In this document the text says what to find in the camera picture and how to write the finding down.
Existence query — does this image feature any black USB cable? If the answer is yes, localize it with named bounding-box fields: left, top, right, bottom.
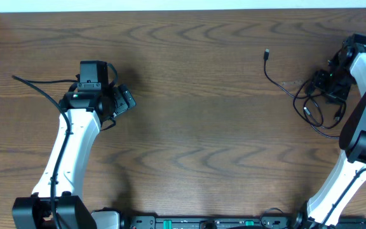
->
left=263, top=48, right=341, bottom=140
left=292, top=78, right=348, bottom=130

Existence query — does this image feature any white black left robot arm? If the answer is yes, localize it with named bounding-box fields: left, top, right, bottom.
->
left=12, top=60, right=136, bottom=228

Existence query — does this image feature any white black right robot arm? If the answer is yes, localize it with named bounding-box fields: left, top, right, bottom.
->
left=292, top=34, right=366, bottom=228

